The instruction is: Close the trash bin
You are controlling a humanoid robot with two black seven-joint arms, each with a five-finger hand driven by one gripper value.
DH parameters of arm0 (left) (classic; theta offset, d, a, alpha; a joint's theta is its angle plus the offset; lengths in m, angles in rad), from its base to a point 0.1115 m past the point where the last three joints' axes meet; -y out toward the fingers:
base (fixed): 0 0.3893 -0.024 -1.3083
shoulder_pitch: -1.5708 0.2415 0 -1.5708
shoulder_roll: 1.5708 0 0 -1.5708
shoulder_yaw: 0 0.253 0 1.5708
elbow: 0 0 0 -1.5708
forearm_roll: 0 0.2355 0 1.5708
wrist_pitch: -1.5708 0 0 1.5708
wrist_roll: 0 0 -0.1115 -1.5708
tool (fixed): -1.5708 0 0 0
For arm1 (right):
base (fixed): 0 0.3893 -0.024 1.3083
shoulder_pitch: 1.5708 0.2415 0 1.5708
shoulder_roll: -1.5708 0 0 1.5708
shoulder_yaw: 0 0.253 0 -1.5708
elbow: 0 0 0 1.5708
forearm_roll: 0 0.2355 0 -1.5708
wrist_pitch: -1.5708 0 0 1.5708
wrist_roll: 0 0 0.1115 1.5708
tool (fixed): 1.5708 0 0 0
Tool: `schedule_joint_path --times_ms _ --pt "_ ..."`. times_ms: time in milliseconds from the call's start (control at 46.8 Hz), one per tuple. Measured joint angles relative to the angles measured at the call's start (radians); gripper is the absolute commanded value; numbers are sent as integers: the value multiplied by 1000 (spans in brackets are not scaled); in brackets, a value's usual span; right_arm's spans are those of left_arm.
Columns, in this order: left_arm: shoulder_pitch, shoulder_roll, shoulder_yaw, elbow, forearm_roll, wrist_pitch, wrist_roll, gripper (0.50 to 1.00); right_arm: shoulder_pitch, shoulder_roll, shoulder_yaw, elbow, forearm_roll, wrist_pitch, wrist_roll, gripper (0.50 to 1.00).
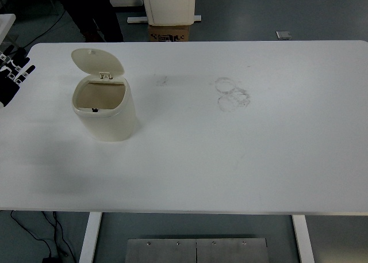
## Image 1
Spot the brown cardboard box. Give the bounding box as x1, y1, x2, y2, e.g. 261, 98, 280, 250
147, 24, 191, 42

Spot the white table leg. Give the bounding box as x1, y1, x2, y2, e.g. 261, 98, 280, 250
78, 212, 103, 263
291, 214, 316, 263

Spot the thin black floor cable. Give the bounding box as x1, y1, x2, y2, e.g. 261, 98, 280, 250
25, 7, 67, 48
10, 210, 55, 258
42, 211, 76, 263

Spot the white table foot bar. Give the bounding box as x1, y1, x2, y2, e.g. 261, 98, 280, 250
126, 14, 202, 24

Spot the small grey floor plate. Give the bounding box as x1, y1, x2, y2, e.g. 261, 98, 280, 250
275, 30, 293, 41

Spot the white rounded cabinet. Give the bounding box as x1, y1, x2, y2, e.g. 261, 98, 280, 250
141, 0, 197, 26

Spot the white side table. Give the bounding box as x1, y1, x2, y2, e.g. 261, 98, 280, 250
0, 13, 17, 45

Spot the person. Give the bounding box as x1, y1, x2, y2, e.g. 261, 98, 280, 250
60, 0, 125, 43

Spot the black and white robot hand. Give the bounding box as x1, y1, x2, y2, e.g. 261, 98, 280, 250
0, 44, 36, 108

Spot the cream lidded trash bin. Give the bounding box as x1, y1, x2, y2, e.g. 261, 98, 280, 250
71, 48, 136, 143

